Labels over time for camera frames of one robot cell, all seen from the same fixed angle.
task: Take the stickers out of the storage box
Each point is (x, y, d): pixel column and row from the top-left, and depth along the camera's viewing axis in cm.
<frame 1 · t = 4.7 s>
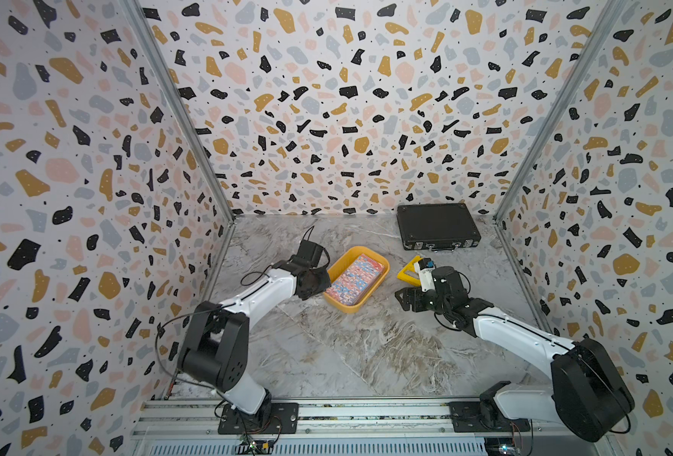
left hand: (328, 281, 91), fingers closed
right hand: (405, 292, 87), fingers open
yellow plastic storage box: (340, 266, 100), point 7 cm above the table
red blue cat sticker sheet: (355, 280, 97), point 6 cm above the table
black hard case: (436, 226, 119), point 2 cm above the table

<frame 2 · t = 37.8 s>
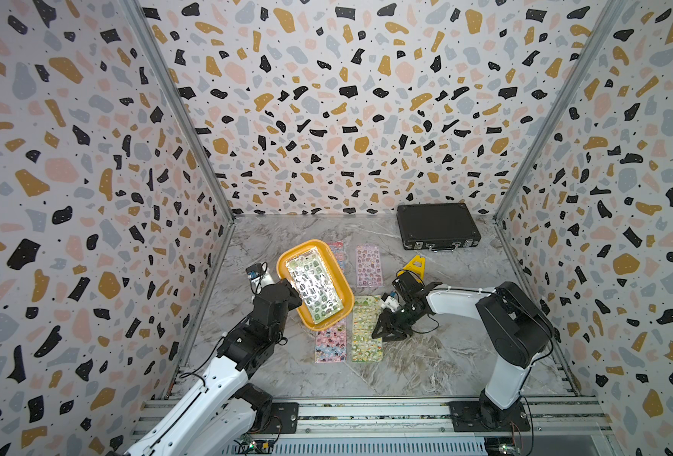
left hand: (290, 279, 76), fingers closed
right hand: (377, 337, 87), fingers open
red blue cat sticker sheet: (338, 251, 113), on the table
green frog sticker sheet: (315, 286, 85), point 15 cm above the table
purple 3D sticker sheet: (369, 272, 106), on the table
pink yellow cat sticker sheet: (331, 343, 89), on the table
green animal sticker sheet: (365, 310, 97), on the table
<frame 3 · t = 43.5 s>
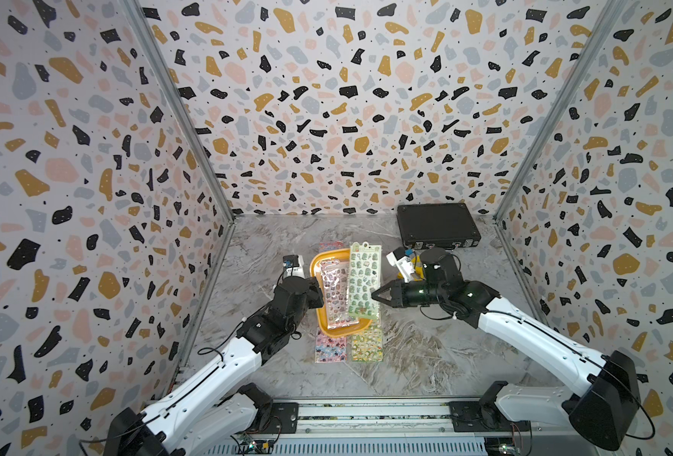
left hand: (319, 278, 78), fingers closed
right hand: (373, 297, 71), fingers closed
yellow plastic storage box: (343, 332, 84), point 8 cm above the table
green frog sticker sheet: (364, 277, 76), point 25 cm above the table
pink bear sticker sheet: (336, 284, 85), point 15 cm above the table
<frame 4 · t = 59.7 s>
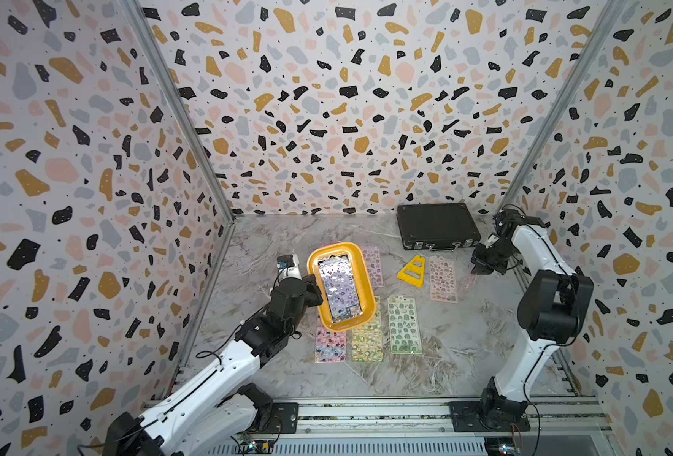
left hand: (318, 275, 77), fingers closed
right hand: (474, 268, 92), fingers closed
green frog sticker sheet: (403, 325, 94), on the table
pink bear sticker sheet: (443, 282, 104), on the table
purple bonbon sticker sheet: (341, 288, 86), point 14 cm above the table
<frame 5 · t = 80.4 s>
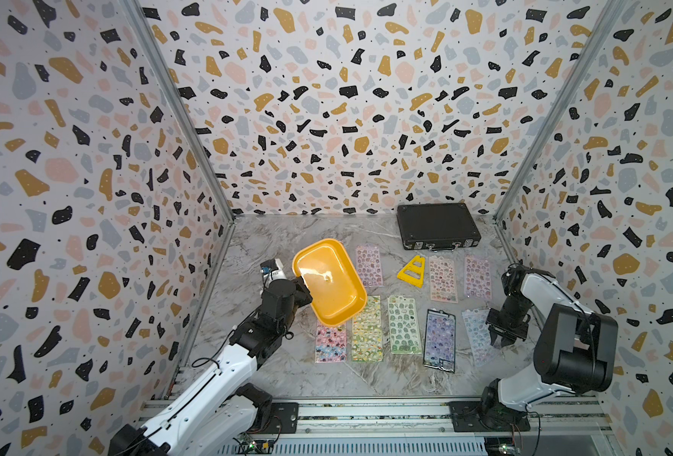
left hand: (306, 277, 79), fingers closed
right hand: (496, 342, 83), fingers closed
yellow plastic storage box: (328, 280, 87), point 14 cm above the table
purple bonbon sticker sheet: (439, 340, 90), on the table
